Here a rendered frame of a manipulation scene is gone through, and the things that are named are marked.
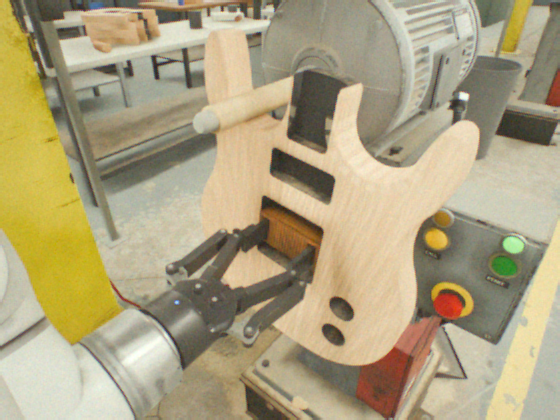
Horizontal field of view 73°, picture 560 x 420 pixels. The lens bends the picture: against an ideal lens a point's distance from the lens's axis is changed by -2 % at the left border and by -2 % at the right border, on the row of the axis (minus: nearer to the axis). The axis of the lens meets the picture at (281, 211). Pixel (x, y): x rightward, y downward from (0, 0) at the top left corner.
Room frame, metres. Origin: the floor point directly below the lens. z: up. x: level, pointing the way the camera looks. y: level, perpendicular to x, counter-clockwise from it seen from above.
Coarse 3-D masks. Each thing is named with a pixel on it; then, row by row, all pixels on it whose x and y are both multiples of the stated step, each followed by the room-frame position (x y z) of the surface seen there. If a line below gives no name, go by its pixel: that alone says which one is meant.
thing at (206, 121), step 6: (198, 114) 0.40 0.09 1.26; (204, 114) 0.40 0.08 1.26; (210, 114) 0.40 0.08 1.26; (198, 120) 0.40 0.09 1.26; (204, 120) 0.40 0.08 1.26; (210, 120) 0.40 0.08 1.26; (216, 120) 0.40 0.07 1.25; (198, 126) 0.40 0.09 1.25; (204, 126) 0.39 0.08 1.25; (210, 126) 0.40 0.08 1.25; (216, 126) 0.40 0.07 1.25; (204, 132) 0.40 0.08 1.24
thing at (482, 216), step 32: (480, 192) 0.47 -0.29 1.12; (480, 224) 0.40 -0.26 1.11; (512, 224) 0.39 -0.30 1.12; (544, 224) 0.39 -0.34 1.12; (416, 256) 0.44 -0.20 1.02; (448, 256) 0.41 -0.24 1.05; (480, 256) 0.39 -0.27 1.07; (512, 256) 0.37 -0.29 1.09; (544, 256) 0.37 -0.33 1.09; (416, 288) 0.43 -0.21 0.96; (448, 288) 0.40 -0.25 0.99; (480, 288) 0.38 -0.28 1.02; (512, 288) 0.36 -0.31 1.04; (448, 320) 0.40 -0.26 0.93; (480, 320) 0.37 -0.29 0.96
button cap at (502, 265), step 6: (498, 258) 0.37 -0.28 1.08; (504, 258) 0.37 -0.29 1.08; (492, 264) 0.38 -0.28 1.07; (498, 264) 0.37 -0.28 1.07; (504, 264) 0.37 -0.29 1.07; (510, 264) 0.36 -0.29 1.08; (516, 264) 0.36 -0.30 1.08; (498, 270) 0.37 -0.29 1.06; (504, 270) 0.37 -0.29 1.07; (510, 270) 0.36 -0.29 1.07; (516, 270) 0.36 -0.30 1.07
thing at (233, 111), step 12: (276, 84) 0.50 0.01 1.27; (288, 84) 0.51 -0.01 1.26; (240, 96) 0.45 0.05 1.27; (252, 96) 0.45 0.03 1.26; (264, 96) 0.47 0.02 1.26; (276, 96) 0.48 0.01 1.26; (288, 96) 0.50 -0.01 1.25; (204, 108) 0.42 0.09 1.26; (216, 108) 0.41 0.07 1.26; (228, 108) 0.42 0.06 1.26; (240, 108) 0.43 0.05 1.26; (252, 108) 0.44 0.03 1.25; (264, 108) 0.46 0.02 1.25; (228, 120) 0.41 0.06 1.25; (240, 120) 0.43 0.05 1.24; (216, 132) 0.41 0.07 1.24
